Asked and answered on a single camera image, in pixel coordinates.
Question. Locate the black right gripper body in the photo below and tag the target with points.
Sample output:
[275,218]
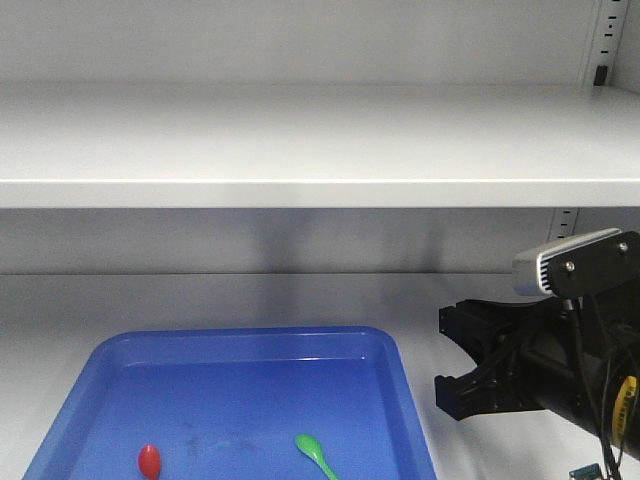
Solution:
[577,359]

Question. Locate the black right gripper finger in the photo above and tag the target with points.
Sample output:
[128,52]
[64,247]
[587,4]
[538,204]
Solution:
[474,393]
[479,326]

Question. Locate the green plastic spoon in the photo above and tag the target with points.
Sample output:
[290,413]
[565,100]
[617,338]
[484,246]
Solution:
[311,448]

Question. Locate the red plastic spoon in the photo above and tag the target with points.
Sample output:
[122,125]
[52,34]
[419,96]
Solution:
[149,462]

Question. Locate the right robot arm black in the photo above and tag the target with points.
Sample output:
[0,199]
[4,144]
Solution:
[621,431]

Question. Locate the grey cabinet shelf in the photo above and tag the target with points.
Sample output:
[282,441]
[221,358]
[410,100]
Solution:
[66,145]

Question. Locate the blue plastic tray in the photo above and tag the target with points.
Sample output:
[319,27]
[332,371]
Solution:
[228,404]

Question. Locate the black shelf clip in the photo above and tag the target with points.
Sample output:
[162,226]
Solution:
[600,75]

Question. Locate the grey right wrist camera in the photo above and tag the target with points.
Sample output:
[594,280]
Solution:
[579,265]

